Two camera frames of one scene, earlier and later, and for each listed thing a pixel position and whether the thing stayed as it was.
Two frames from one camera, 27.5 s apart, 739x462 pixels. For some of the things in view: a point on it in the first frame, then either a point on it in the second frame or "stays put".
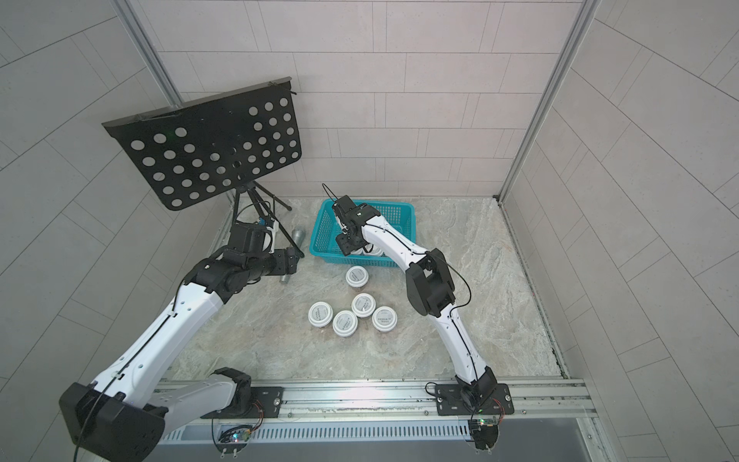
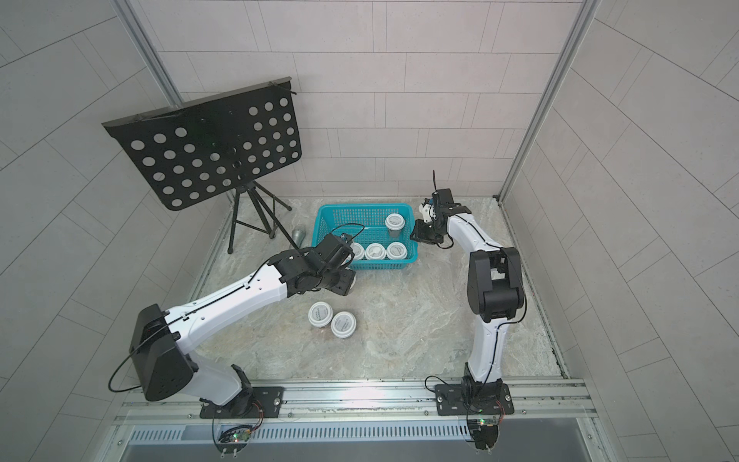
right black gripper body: x=350 y=240 to x=431 y=232
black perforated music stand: x=191 y=150 stays put
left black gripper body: x=270 y=264 to x=337 y=279
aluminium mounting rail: x=399 y=401 stays put
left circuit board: x=233 y=440 stays put
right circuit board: x=484 y=433 stays put
